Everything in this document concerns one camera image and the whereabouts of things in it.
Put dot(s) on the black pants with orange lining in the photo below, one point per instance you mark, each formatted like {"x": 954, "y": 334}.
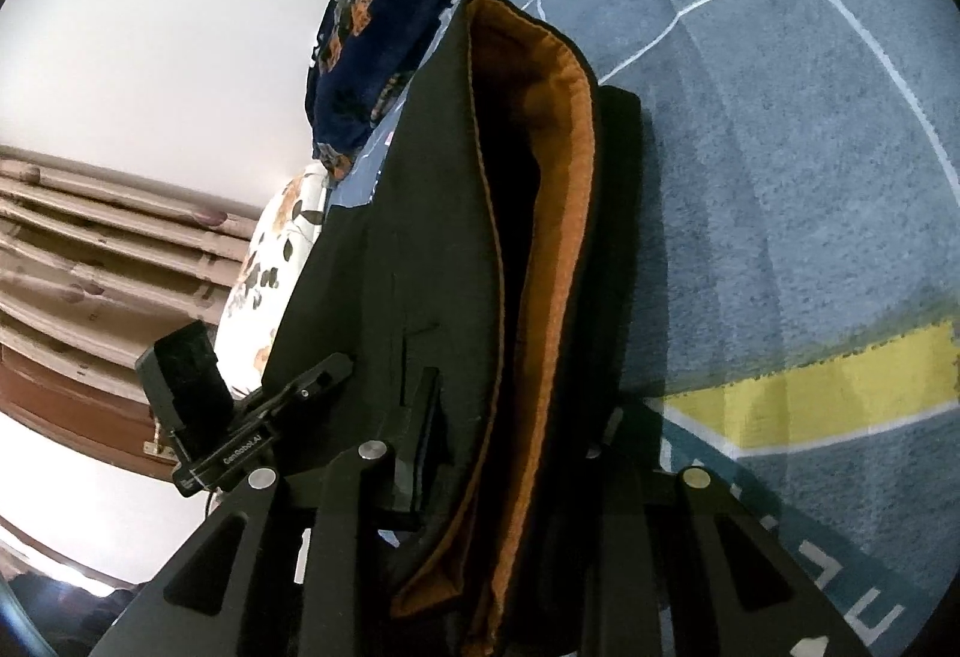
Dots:
{"x": 450, "y": 214}

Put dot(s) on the brown wooden bed frame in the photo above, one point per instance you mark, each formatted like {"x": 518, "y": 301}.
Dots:
{"x": 60, "y": 402}

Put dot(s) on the wooden headboard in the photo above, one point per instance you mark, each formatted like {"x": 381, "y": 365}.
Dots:
{"x": 90, "y": 237}

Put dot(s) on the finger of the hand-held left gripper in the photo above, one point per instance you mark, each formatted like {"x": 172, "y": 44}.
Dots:
{"x": 300, "y": 383}

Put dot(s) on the white floral pillow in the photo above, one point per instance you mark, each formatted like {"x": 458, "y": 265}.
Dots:
{"x": 262, "y": 267}

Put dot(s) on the blue grid-patterned bed sheet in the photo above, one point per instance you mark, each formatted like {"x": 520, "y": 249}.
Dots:
{"x": 787, "y": 177}

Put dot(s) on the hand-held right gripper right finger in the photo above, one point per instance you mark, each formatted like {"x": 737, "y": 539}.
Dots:
{"x": 637, "y": 488}

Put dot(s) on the dark cloth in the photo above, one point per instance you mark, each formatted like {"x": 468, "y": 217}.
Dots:
{"x": 67, "y": 616}

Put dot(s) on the navy dog-print blanket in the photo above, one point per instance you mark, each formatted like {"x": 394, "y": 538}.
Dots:
{"x": 405, "y": 12}

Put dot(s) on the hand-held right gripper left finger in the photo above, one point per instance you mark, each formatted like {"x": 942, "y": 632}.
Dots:
{"x": 416, "y": 447}

